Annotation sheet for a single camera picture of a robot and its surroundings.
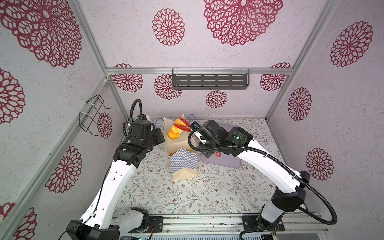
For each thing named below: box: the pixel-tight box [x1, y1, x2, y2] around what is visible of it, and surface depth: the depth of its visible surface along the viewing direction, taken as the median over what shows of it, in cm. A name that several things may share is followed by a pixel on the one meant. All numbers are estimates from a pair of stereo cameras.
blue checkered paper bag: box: [163, 117, 198, 182], surface depth 81 cm
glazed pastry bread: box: [167, 118, 186, 140], surface depth 70 cm
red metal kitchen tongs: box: [173, 117, 192, 132], surface depth 68 cm
